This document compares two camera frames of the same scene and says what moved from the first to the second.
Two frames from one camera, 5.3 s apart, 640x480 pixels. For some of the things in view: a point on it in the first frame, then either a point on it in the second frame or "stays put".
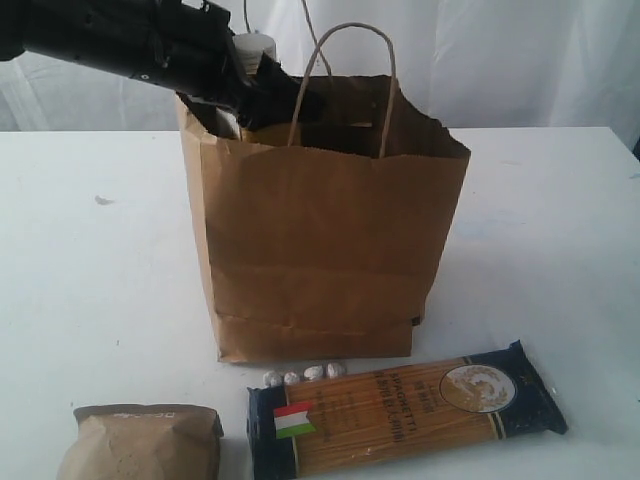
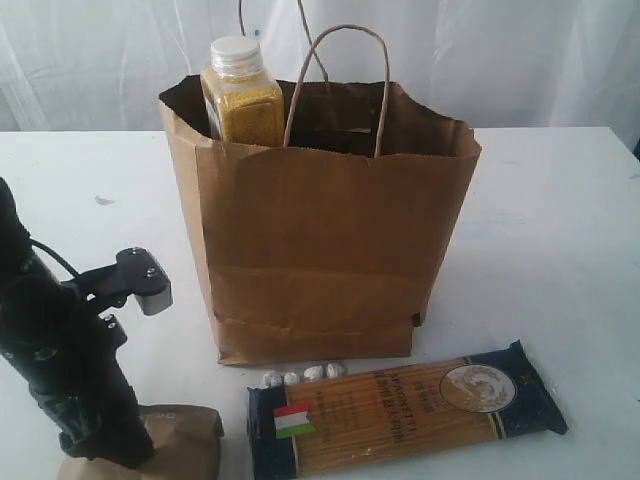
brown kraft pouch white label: (143, 442) stays put
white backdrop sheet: (466, 64) stays put
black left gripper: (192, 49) -> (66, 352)
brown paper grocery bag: (323, 245) stays put
